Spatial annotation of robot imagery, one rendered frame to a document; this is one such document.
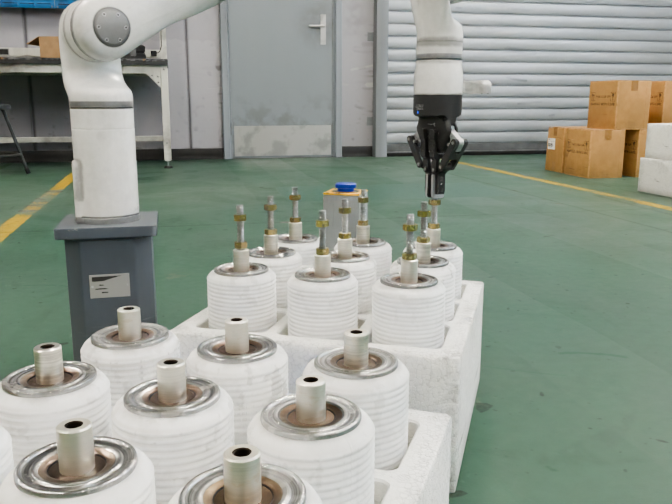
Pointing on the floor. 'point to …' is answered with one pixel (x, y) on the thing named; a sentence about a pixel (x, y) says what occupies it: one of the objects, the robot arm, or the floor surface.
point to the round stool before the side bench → (13, 140)
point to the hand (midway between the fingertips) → (434, 185)
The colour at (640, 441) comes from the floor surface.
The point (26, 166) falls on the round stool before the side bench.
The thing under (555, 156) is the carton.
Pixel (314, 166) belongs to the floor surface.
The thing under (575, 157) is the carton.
